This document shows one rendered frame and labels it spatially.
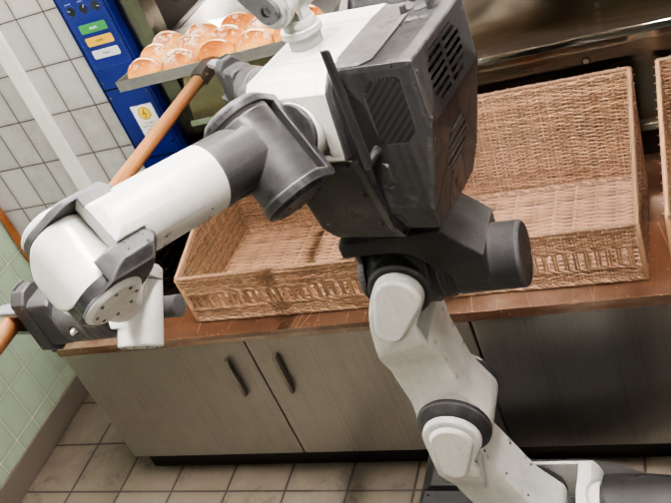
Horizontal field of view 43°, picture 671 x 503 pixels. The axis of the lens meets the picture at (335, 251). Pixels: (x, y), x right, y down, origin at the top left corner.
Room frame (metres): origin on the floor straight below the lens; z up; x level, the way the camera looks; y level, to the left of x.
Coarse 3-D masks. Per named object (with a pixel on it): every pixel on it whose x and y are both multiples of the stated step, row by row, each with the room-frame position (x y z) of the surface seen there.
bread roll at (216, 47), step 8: (208, 40) 2.00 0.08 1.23; (216, 40) 1.98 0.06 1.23; (224, 40) 1.97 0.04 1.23; (200, 48) 2.00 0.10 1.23; (208, 48) 1.97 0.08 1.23; (216, 48) 1.96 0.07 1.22; (224, 48) 1.96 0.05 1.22; (232, 48) 1.96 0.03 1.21; (200, 56) 1.99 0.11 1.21; (208, 56) 1.97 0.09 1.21; (216, 56) 1.96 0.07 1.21
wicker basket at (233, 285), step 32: (224, 224) 2.15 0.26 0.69; (256, 224) 2.23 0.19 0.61; (288, 224) 2.17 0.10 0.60; (224, 256) 2.09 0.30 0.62; (256, 256) 2.08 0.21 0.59; (288, 256) 2.01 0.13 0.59; (320, 256) 1.94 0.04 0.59; (192, 288) 1.88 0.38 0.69; (224, 288) 1.83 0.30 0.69; (256, 288) 1.79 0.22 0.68; (288, 288) 1.86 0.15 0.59; (320, 288) 1.80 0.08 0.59; (352, 288) 1.66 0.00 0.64
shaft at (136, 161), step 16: (192, 80) 1.85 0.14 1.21; (192, 96) 1.80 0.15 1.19; (176, 112) 1.73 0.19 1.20; (160, 128) 1.67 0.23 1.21; (144, 144) 1.61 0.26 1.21; (128, 160) 1.56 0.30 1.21; (144, 160) 1.57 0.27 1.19; (128, 176) 1.51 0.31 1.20; (16, 320) 1.16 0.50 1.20; (0, 336) 1.12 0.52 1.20; (0, 352) 1.10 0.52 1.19
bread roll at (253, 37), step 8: (248, 32) 1.93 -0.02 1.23; (256, 32) 1.92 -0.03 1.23; (264, 32) 1.92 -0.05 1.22; (240, 40) 1.94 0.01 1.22; (248, 40) 1.92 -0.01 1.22; (256, 40) 1.91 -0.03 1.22; (264, 40) 1.91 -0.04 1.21; (272, 40) 1.91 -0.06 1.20; (240, 48) 1.93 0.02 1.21; (248, 48) 1.92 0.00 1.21
